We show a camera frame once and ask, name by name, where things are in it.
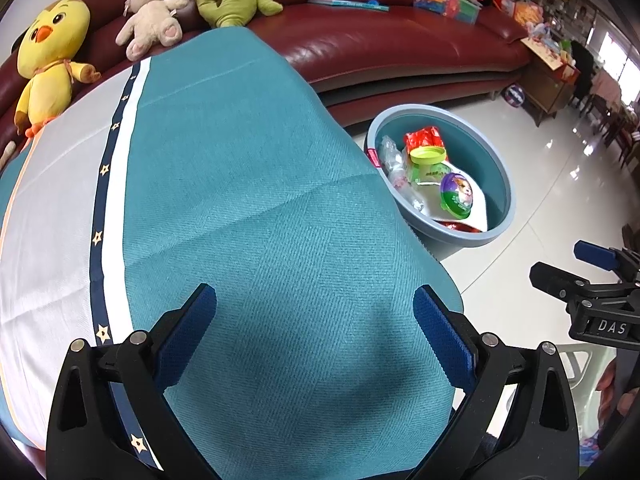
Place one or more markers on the white tissue sheet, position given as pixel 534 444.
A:
pixel 477 210

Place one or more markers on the white plastic chair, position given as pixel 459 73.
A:
pixel 580 365

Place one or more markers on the blue purple ball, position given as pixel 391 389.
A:
pixel 515 96

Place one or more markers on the person's right hand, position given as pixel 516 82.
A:
pixel 606 385

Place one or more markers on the clear plastic wrapper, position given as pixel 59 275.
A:
pixel 390 157

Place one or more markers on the dark red leather sofa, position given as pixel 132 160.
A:
pixel 400 45

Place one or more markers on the red plastic bag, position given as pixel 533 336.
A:
pixel 425 137

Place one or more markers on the green cup with purple lid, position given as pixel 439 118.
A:
pixel 457 192

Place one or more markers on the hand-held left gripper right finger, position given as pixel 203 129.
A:
pixel 442 335

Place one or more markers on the yellow chick plush toy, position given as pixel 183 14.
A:
pixel 50 35

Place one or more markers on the beige lamb plush toy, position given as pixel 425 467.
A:
pixel 150 20

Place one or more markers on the wooden side table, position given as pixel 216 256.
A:
pixel 547 90

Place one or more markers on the heap of boxed toys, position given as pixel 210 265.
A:
pixel 542 30

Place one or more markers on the cup with lime green lid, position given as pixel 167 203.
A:
pixel 427 154

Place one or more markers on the teal printed tablecloth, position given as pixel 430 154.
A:
pixel 250 210

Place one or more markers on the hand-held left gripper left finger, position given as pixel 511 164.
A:
pixel 185 330

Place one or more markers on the blue picture book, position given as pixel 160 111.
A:
pixel 345 4

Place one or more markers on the teal plastic basin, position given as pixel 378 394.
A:
pixel 490 180

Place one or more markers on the beige long plush toy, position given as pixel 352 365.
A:
pixel 7 155

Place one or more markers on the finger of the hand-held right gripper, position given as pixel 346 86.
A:
pixel 592 252
pixel 555 280

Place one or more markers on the black chair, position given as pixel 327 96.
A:
pixel 582 70

